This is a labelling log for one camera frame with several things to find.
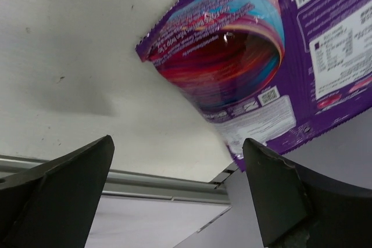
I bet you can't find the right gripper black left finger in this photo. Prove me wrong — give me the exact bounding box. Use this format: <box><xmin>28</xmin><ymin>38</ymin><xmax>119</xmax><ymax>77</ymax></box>
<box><xmin>1</xmin><ymin>135</ymin><xmax>115</xmax><ymax>247</ymax></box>

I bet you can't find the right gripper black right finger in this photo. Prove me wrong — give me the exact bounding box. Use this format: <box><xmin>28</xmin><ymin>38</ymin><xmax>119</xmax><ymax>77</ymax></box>
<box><xmin>242</xmin><ymin>138</ymin><xmax>371</xmax><ymax>247</ymax></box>

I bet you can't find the purple snack bag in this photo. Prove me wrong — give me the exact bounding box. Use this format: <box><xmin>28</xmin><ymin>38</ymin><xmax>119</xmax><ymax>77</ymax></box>
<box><xmin>135</xmin><ymin>0</ymin><xmax>371</xmax><ymax>170</ymax></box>

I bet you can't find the aluminium table frame rail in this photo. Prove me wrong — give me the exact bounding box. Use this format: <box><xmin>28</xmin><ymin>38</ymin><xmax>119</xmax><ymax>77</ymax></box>
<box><xmin>0</xmin><ymin>154</ymin><xmax>239</xmax><ymax>204</ymax></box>

